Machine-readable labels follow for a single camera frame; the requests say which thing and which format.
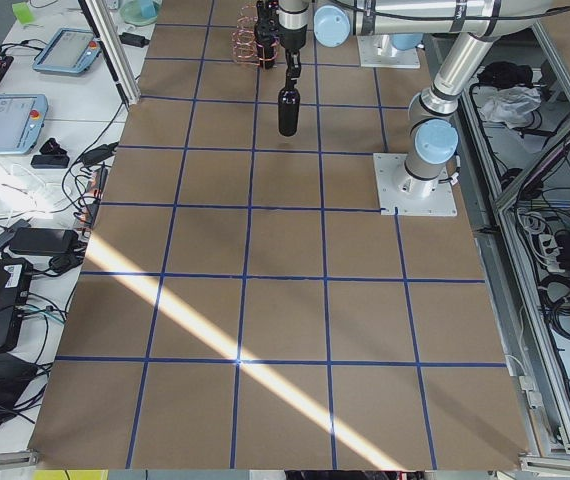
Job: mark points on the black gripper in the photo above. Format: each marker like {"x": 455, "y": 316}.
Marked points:
{"x": 292, "y": 40}

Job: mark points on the dark bottle in basket corner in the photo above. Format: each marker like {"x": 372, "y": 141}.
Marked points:
{"x": 266, "y": 32}

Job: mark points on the teach pendant far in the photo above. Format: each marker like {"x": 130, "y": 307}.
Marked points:
{"x": 70, "y": 52}

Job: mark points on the aluminium frame post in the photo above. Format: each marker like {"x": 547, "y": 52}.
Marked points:
{"x": 102, "y": 25}

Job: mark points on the black power adapter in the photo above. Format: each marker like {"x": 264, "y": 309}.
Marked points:
{"x": 42, "y": 241}

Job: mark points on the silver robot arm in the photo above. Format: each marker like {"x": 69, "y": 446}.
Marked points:
{"x": 477, "y": 25}

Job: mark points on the teach pendant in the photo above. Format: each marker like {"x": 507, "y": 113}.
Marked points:
{"x": 70, "y": 52}
{"x": 21, "y": 120}

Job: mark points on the copper wire wine basket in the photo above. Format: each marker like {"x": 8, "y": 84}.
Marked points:
{"x": 243, "y": 43}

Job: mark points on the teach pendant near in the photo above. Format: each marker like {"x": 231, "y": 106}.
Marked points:
{"x": 21, "y": 120}

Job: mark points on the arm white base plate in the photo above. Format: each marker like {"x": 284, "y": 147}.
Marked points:
{"x": 399, "y": 193}
{"x": 398, "y": 51}

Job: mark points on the green glass plate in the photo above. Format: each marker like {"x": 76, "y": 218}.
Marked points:
{"x": 140, "y": 12}

